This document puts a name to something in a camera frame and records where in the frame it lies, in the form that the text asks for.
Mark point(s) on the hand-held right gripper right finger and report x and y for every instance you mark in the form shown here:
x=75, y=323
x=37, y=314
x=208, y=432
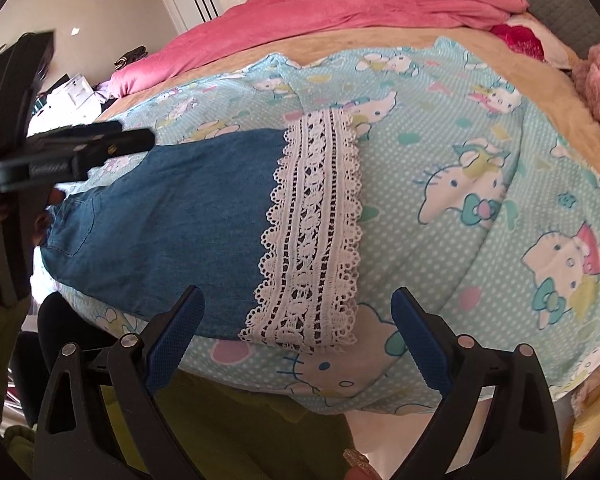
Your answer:
x=420, y=345

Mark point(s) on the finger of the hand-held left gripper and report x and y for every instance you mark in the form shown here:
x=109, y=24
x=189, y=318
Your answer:
x=85, y=132
x=110, y=146

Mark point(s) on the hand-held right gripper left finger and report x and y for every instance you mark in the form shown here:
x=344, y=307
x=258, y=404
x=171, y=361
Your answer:
x=175, y=340

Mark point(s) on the blue denim pants lace hem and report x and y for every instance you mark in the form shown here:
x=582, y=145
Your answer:
x=180, y=220

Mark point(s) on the person's right hand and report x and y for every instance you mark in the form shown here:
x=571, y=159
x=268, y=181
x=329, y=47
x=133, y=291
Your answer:
x=359, y=467

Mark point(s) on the white storage box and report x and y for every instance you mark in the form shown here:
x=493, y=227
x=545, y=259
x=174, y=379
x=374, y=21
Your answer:
x=72, y=92

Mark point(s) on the purple cloth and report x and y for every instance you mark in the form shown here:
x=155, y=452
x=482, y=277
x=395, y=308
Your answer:
x=105, y=90

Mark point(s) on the person's green garment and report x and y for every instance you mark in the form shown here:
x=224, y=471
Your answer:
x=230, y=430

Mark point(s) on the yellow printed cloth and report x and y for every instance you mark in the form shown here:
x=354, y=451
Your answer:
x=595, y=435

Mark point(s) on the cartoon cat printed blanket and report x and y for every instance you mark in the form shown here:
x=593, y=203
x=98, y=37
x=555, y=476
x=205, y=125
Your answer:
x=430, y=110

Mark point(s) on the pink duvet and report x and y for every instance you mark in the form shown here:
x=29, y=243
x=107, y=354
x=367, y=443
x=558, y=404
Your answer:
x=330, y=15

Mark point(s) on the beige bed sheet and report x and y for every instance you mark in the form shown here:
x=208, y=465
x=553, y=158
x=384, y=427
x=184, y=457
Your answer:
x=545, y=80

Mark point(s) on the red pillow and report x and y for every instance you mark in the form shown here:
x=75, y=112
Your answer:
x=520, y=40

